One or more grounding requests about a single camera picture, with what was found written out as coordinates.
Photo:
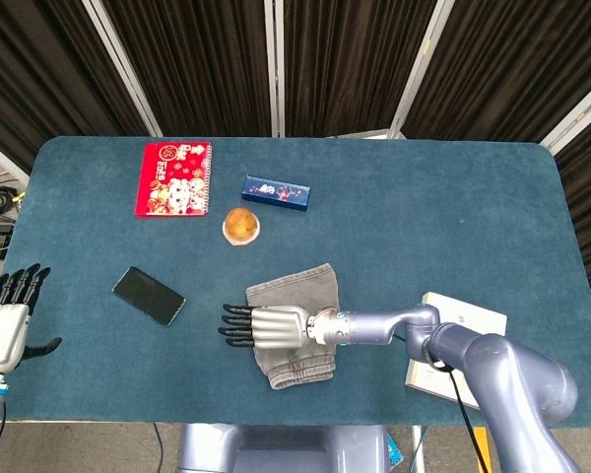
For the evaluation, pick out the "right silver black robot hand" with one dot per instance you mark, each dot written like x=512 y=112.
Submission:
x=276 y=327

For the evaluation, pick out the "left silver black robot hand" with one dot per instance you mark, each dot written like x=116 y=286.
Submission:
x=0 y=337

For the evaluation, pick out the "grey shorts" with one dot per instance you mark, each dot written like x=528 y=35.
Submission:
x=295 y=288

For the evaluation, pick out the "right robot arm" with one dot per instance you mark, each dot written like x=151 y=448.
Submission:
x=512 y=379

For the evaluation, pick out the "muffin in clear cup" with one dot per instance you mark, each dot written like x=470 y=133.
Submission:
x=241 y=225

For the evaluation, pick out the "grey-blue robot torso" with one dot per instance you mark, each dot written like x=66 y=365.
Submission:
x=276 y=451

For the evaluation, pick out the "black smartphone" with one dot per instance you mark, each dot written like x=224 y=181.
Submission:
x=149 y=295

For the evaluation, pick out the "dark blue rectangular box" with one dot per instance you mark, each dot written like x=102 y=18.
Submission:
x=275 y=193

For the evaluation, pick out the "red spiral notebook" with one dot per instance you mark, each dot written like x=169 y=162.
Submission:
x=172 y=180

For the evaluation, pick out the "white table leg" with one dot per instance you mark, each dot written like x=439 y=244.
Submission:
x=416 y=451

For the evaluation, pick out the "white book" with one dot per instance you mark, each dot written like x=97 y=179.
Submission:
x=468 y=310

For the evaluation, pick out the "yellow floor tape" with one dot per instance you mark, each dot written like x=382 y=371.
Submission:
x=478 y=441

